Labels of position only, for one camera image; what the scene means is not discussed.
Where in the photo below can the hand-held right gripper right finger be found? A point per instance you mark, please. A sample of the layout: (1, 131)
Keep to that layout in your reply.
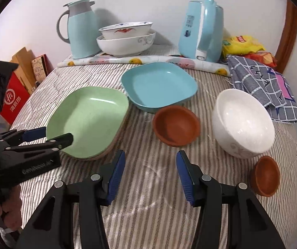
(183, 176)

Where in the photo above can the white bowl with red print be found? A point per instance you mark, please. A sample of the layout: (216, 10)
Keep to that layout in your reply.
(123, 32)

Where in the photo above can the floral plastic table cover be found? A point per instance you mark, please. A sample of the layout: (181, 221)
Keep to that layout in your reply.
(148, 60)

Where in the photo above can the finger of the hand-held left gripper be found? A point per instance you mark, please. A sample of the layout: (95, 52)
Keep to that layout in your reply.
(62, 140)
(35, 133)

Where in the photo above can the patterned gift box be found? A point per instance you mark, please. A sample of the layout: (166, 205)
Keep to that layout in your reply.
(40, 67)

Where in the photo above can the plain white bowl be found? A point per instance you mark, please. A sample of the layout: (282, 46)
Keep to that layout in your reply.
(242, 124)

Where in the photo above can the light blue electric kettle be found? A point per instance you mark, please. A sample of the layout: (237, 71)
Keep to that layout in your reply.
(197, 28)

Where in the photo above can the large white bowl grey pattern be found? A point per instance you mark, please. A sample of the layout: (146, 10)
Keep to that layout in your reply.
(122, 47)

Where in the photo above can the light green plate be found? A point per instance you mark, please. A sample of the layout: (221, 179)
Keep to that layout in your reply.
(91, 119)

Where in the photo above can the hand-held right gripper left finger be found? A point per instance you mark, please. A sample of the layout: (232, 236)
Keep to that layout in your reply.
(117, 172)

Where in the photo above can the wooden door frame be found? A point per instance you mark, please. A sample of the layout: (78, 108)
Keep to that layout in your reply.
(290, 36)

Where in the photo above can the striped quilted blanket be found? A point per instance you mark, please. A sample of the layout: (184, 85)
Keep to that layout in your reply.
(158, 181)

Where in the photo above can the grey checkered cloth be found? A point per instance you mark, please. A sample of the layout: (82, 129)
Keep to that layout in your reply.
(257, 83)

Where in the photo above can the yellow snack bag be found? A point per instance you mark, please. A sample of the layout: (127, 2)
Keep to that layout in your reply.
(242, 45)

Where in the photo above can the small brown bowl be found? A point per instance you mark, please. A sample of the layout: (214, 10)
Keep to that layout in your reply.
(175, 124)
(266, 175)

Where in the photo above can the light blue thermos jug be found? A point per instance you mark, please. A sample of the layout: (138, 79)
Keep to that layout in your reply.
(82, 28)

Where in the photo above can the light blue plate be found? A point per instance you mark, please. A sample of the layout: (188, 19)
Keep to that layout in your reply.
(158, 84)

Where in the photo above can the red cardboard box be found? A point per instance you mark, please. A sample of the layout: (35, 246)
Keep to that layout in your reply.
(14, 99)

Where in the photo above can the brown cardboard box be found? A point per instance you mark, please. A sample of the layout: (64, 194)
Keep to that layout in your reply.
(23, 62)

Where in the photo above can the orange snack bag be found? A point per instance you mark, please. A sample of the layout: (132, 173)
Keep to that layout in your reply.
(264, 58)

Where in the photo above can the person's left hand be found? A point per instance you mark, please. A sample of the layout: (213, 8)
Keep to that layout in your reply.
(6, 207)

